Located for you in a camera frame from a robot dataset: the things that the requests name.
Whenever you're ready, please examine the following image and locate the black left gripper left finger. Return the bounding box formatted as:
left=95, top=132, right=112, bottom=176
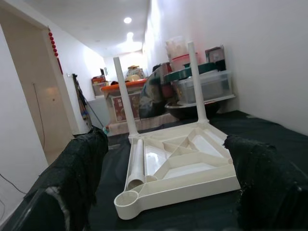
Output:
left=0, top=127, right=109, bottom=231

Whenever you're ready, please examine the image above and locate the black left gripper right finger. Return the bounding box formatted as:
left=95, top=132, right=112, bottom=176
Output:
left=223, top=134, right=308, bottom=231

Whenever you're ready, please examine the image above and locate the white plastic table leg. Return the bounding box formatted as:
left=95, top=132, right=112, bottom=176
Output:
left=126, top=139, right=148, bottom=192
left=186, top=41, right=210, bottom=125
left=113, top=57, right=139, bottom=138

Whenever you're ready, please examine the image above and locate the black tablecloth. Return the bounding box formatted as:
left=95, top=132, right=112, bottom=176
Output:
left=23, top=109, right=308, bottom=231

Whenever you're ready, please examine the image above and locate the white plastic table top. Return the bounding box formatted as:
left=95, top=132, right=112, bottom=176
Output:
left=113, top=121, right=241, bottom=221

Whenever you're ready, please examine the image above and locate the orange lid storage box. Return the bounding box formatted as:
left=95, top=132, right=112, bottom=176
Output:
left=100, top=78, right=147, bottom=125

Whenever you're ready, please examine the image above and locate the small cluttered storage bin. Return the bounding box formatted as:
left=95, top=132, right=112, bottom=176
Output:
left=90, top=74, right=112, bottom=97

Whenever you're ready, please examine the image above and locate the beige cloth covered bench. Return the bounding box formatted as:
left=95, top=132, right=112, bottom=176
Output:
left=105, top=113, right=180, bottom=135

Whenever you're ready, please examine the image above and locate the black wok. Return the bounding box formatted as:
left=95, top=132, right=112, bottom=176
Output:
left=165, top=102, right=221, bottom=120

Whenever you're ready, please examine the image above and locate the clear plastic container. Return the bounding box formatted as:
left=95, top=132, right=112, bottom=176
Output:
left=173, top=70, right=233, bottom=104

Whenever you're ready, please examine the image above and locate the black plastic bag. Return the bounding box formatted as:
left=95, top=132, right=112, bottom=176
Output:
left=139, top=69, right=174, bottom=118

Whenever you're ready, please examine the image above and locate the patterned storage jar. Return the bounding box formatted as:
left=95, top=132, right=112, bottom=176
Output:
left=127, top=64, right=144, bottom=82

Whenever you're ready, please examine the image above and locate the red bead hanging ornament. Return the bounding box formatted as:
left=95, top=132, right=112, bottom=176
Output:
left=47, top=28, right=64, bottom=76

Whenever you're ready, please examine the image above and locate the dark printed carton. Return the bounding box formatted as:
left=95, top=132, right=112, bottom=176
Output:
left=205, top=45, right=226, bottom=70

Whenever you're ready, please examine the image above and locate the clear box red rim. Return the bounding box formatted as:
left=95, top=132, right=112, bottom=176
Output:
left=165, top=36, right=199, bottom=70

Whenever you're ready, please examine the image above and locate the thin wall cable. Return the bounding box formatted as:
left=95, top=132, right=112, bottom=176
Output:
left=0, top=172, right=26, bottom=195

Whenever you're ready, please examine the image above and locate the long handle mop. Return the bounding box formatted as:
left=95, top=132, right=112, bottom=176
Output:
left=72, top=73, right=106, bottom=129

